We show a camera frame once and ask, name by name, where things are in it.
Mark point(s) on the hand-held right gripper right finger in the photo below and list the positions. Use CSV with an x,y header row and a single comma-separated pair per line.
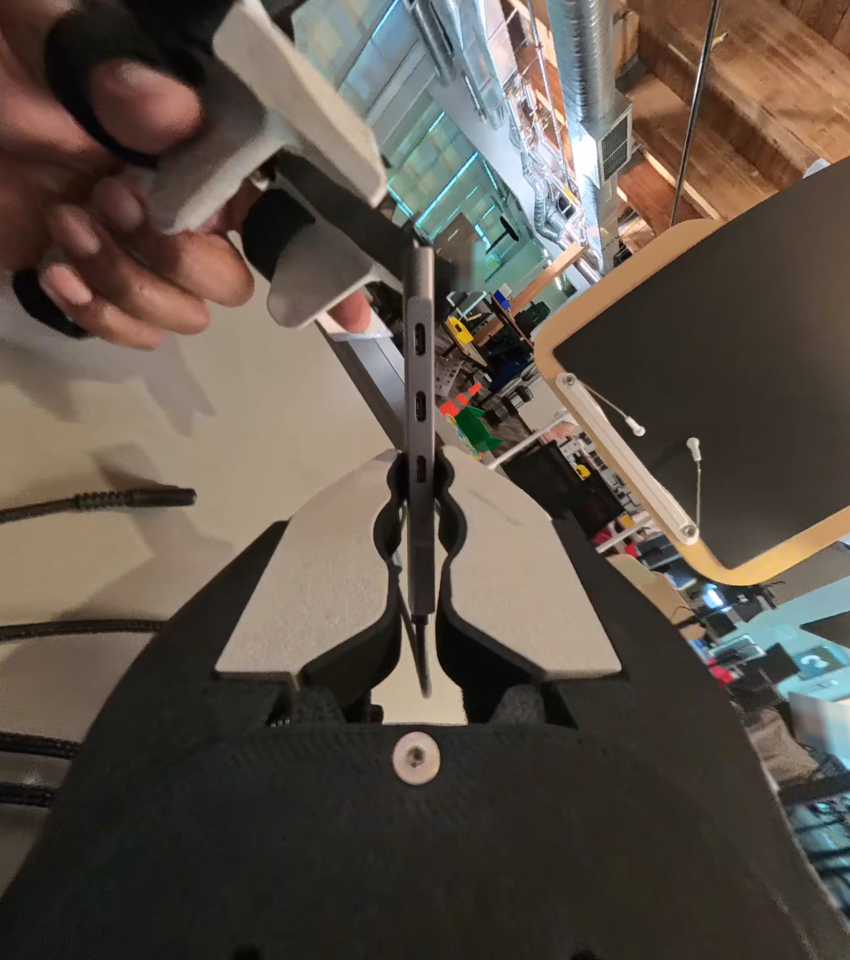
x,y
522,592

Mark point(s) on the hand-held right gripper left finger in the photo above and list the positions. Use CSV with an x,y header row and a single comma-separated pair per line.
x,y
312,592

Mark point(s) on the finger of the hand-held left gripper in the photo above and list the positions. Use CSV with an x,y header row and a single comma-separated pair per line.
x,y
297,112

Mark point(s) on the grey usb hub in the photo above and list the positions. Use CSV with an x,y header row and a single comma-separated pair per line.
x,y
421,375

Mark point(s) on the yellow bin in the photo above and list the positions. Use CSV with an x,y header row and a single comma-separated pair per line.
x,y
459,328

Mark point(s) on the green plastic bin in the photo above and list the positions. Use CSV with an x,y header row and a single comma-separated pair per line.
x,y
481,433

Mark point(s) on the white mounting bar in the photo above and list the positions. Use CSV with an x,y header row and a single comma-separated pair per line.
x,y
627,459

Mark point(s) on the orange traffic cone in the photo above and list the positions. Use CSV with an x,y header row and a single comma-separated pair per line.
x,y
462,401

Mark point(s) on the black panel with wooden edge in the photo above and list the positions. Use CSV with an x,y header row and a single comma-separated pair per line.
x,y
740,337

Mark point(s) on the thin black rod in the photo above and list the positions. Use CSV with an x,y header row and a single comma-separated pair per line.
x,y
695,112

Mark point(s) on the metal ventilation duct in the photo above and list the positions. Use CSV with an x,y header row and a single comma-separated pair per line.
x,y
582,60

